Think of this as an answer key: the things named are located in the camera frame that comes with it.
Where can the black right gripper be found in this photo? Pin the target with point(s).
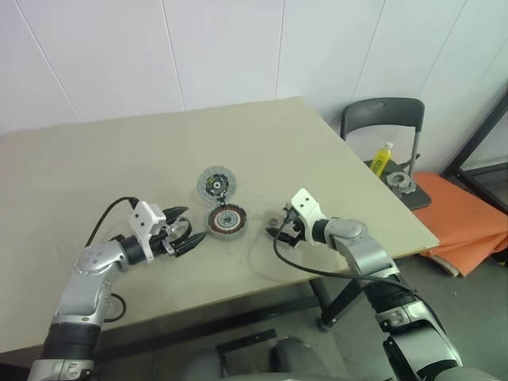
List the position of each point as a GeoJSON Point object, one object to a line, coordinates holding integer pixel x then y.
{"type": "Point", "coordinates": [295, 231]}

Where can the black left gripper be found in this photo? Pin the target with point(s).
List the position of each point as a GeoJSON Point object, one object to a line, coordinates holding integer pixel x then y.
{"type": "Point", "coordinates": [170, 238]}

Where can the silver motor base with coils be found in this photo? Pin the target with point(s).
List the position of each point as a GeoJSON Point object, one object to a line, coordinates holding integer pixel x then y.
{"type": "Point", "coordinates": [227, 222]}

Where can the silver motor cover with board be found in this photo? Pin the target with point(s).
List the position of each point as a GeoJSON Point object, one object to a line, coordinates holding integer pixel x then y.
{"type": "Point", "coordinates": [216, 184]}

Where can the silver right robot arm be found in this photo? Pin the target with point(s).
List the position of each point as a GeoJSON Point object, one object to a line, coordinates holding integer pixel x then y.
{"type": "Point", "coordinates": [365, 254]}

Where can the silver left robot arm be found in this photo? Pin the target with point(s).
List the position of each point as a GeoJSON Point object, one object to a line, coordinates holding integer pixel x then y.
{"type": "Point", "coordinates": [95, 258]}

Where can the small metal washer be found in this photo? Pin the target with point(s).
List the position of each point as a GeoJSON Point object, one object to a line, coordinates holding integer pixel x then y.
{"type": "Point", "coordinates": [273, 219]}

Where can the black flat bar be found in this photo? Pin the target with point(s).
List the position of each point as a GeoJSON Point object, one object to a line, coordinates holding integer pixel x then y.
{"type": "Point", "coordinates": [246, 340]}

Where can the dark rounded grey shape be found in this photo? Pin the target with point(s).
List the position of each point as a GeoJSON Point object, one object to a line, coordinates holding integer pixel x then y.
{"type": "Point", "coordinates": [204, 367]}
{"type": "Point", "coordinates": [293, 355]}

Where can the yellow drink bottle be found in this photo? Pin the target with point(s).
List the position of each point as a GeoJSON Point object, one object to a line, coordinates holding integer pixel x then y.
{"type": "Point", "coordinates": [382, 158]}

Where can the dark grey folding chair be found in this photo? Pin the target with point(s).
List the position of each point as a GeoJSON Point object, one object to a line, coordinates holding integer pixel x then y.
{"type": "Point", "coordinates": [381, 109]}

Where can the white flat board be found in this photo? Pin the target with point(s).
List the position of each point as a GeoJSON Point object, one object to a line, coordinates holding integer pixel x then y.
{"type": "Point", "coordinates": [446, 266]}

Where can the orange mat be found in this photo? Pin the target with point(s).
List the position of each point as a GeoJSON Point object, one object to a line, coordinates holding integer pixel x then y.
{"type": "Point", "coordinates": [456, 214]}

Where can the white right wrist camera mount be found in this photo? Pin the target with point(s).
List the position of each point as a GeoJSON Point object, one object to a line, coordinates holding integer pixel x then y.
{"type": "Point", "coordinates": [303, 204]}

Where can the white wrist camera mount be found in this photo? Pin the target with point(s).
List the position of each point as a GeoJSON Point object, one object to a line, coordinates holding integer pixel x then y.
{"type": "Point", "coordinates": [146, 222]}
{"type": "Point", "coordinates": [303, 204]}

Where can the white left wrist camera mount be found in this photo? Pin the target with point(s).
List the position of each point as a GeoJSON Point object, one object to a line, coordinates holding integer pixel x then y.
{"type": "Point", "coordinates": [146, 222]}

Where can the black metal table frame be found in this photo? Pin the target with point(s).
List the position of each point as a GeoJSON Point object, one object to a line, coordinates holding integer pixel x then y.
{"type": "Point", "coordinates": [337, 301]}

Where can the black metal frame cabinet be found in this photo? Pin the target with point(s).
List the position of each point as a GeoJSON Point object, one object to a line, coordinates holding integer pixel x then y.
{"type": "Point", "coordinates": [482, 131]}

